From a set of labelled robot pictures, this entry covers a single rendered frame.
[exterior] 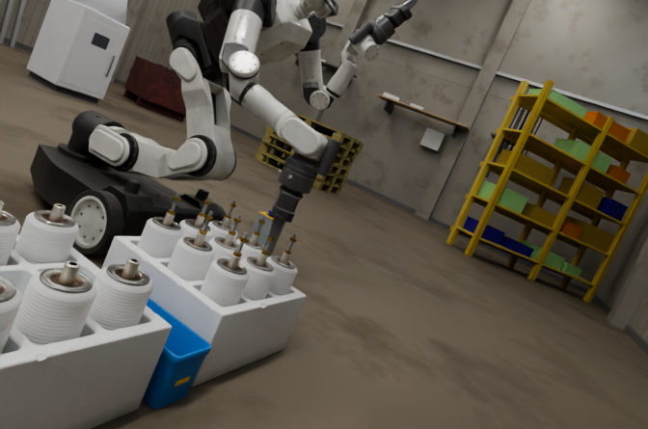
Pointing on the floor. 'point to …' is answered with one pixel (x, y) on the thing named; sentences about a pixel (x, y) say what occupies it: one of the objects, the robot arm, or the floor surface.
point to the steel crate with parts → (155, 89)
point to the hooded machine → (82, 36)
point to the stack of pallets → (337, 175)
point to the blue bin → (175, 361)
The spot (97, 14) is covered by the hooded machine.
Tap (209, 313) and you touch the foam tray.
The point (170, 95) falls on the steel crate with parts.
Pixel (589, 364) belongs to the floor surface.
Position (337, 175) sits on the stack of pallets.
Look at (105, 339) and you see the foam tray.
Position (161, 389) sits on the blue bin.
